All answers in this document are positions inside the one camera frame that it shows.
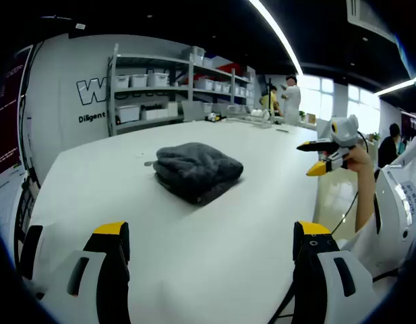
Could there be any grey metal shelving rack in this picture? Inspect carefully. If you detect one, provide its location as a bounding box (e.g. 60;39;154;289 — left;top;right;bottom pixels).
106;43;256;136

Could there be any computer monitor with purple screen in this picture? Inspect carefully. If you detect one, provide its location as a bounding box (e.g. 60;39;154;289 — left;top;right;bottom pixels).
0;45;34;182

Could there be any long ceiling light strip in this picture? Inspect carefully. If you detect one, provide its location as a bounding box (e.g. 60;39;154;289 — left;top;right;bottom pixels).
248;0;305;77

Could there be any dark grey towel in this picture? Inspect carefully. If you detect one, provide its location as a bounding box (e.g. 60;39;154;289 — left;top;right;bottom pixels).
152;142;245;205

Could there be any short ceiling light strip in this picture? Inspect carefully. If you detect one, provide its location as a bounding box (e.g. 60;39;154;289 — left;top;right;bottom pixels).
376;74;416;98

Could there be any row of white storage bins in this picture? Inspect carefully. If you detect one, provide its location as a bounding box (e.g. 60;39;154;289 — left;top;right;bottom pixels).
113;46;254;124

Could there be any person's right hand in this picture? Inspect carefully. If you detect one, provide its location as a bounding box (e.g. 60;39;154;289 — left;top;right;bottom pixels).
344;145;371;173

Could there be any person's white sleeve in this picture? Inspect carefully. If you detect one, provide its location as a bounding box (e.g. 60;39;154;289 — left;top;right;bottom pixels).
338;212;380;281

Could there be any ceiling air conditioner vent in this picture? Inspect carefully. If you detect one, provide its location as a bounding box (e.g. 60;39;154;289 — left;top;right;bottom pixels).
345;0;405;45

